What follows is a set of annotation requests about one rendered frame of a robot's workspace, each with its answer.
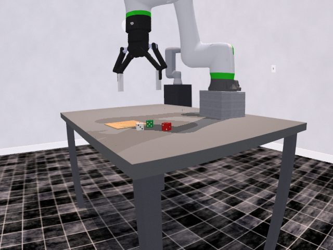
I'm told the green die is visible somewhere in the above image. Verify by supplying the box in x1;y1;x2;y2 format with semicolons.
146;120;153;128

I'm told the red die with white pips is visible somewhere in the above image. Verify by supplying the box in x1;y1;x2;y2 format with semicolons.
162;122;171;131

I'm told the orange flat mat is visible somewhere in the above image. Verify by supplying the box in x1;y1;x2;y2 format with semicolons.
104;120;139;129

